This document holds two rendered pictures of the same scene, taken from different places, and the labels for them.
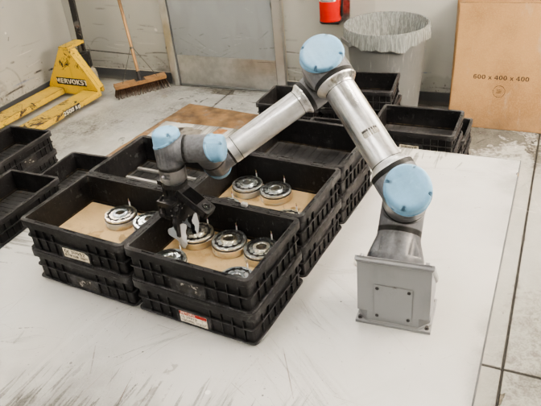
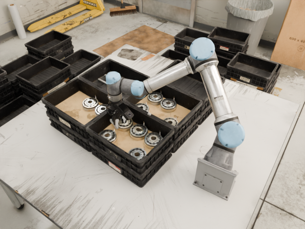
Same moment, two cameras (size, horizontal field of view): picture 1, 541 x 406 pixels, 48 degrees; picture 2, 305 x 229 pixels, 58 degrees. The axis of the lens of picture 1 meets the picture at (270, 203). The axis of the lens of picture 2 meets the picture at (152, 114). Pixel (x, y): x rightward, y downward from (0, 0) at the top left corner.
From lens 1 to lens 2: 38 cm
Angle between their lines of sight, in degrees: 12
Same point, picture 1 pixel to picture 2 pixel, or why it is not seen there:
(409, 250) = (225, 161)
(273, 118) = (171, 75)
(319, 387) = (166, 218)
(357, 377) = (185, 216)
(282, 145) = not seen: hidden behind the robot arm
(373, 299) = (203, 178)
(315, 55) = (198, 50)
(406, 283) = (220, 177)
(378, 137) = (222, 102)
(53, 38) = not seen: outside the picture
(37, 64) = not seen: outside the picture
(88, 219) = (75, 101)
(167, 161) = (112, 91)
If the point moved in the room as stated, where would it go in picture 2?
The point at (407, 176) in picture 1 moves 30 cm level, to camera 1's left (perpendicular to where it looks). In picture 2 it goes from (232, 129) to (165, 123)
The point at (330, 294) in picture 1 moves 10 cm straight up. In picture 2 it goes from (184, 165) to (185, 154)
